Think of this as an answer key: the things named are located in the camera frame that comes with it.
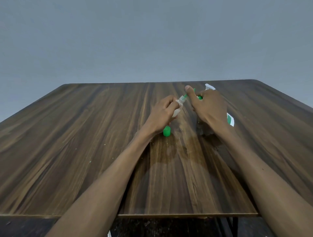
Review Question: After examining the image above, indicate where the person's right hand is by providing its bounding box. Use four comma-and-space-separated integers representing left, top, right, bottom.
185, 85, 228, 128

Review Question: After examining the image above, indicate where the person's left forearm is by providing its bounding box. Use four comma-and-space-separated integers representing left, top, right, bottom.
45, 123, 159, 237

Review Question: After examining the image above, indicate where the person's left hand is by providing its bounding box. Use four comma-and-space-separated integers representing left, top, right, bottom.
145, 95, 183, 135

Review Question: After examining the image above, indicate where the green pump head with tube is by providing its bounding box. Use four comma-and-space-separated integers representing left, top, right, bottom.
183, 88, 203, 100

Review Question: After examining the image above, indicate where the clear spray bottle white trigger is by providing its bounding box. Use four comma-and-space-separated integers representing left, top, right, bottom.
197, 84, 235, 136

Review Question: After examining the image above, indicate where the small clear plastic bottle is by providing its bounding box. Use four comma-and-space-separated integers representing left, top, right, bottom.
172, 96, 187, 119

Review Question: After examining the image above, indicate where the person's right forearm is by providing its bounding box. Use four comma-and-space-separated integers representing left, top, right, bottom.
212, 119, 313, 237

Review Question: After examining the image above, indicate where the black metal table leg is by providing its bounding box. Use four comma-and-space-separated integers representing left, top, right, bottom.
225, 216, 239, 237

